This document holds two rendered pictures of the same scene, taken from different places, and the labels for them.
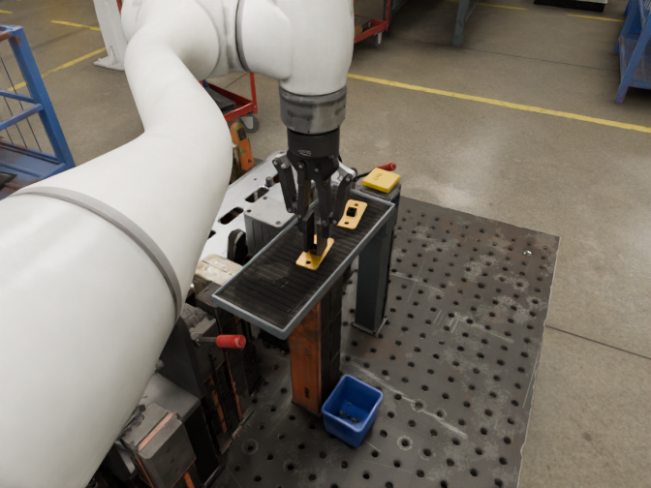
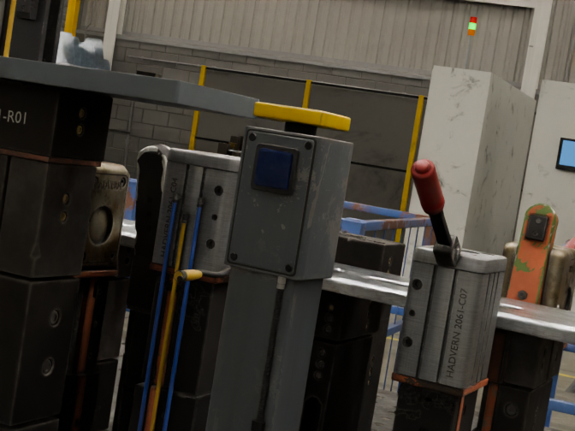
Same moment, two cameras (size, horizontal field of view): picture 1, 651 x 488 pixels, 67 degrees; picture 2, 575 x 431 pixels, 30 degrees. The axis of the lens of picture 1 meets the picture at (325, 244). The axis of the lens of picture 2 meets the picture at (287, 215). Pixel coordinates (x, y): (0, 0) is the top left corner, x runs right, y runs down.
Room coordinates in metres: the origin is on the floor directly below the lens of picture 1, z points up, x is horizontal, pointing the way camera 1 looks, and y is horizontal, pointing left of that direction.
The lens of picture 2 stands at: (0.76, -0.97, 1.13)
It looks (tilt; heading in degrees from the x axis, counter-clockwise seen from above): 4 degrees down; 83
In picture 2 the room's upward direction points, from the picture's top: 9 degrees clockwise
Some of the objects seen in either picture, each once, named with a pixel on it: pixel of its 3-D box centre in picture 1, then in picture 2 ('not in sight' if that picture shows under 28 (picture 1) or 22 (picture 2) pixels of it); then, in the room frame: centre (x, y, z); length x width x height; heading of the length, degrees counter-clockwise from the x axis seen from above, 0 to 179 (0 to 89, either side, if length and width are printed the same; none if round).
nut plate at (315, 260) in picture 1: (315, 250); not in sight; (0.63, 0.02, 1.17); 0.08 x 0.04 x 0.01; 157
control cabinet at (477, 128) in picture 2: not in sight; (474, 165); (3.66, 8.95, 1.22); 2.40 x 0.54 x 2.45; 62
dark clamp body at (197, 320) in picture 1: (201, 383); not in sight; (0.55, 0.24, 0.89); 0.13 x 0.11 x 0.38; 58
